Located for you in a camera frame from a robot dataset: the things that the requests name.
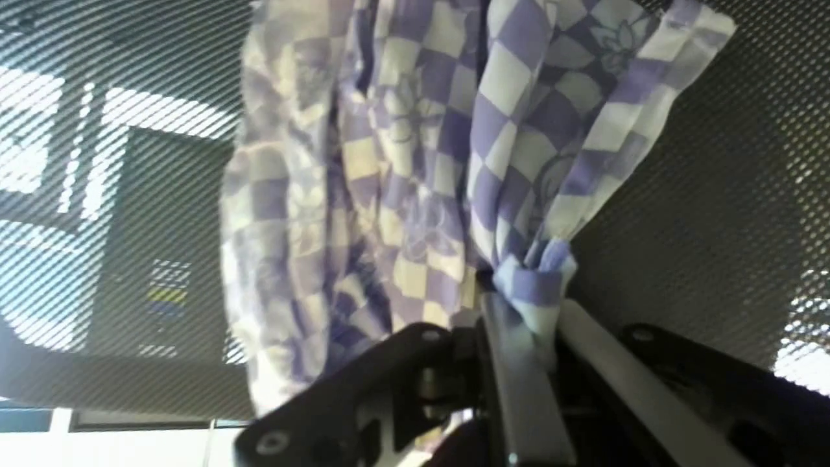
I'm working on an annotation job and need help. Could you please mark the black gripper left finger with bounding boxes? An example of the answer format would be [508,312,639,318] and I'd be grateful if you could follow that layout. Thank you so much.
[479,292,575,467]

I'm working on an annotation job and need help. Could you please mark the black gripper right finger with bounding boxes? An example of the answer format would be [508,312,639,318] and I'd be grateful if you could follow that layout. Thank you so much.
[559,301,753,467]

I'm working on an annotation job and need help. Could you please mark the white and blue checkered cloth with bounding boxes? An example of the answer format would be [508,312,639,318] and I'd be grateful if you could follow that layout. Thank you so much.
[221,0,738,412]

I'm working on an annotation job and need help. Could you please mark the grey mesh office chair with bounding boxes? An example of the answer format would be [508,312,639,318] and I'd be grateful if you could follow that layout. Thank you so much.
[2,0,828,421]

